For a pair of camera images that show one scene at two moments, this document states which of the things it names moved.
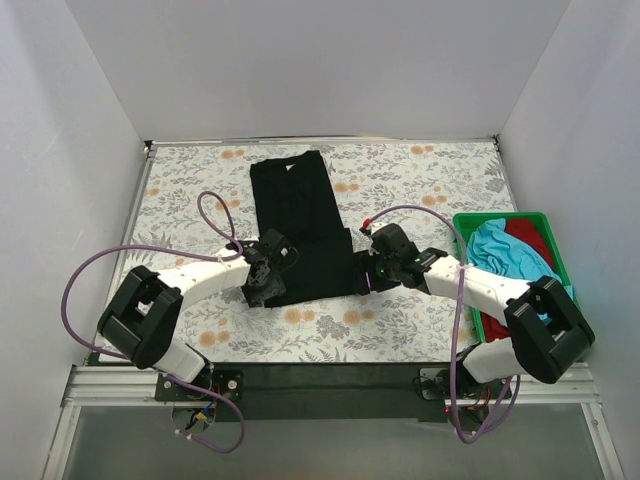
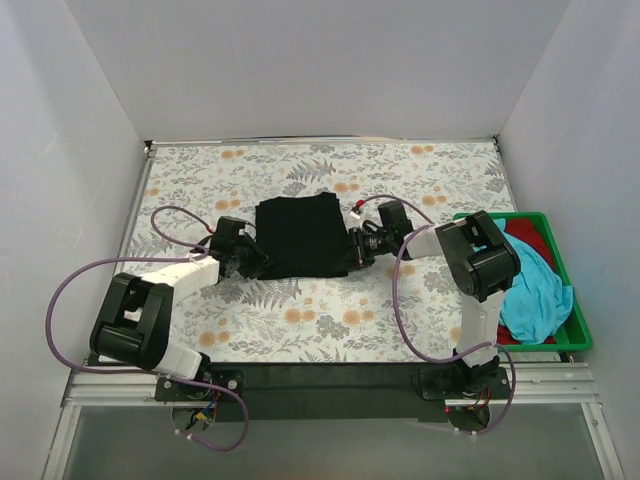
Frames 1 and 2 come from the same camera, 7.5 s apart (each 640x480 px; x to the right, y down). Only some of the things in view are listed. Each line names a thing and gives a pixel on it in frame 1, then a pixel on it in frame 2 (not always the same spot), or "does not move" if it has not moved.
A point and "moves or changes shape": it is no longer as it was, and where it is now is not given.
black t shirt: [295, 196] moves or changes shape
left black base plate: [228, 384] does not move
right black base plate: [434, 384] does not move
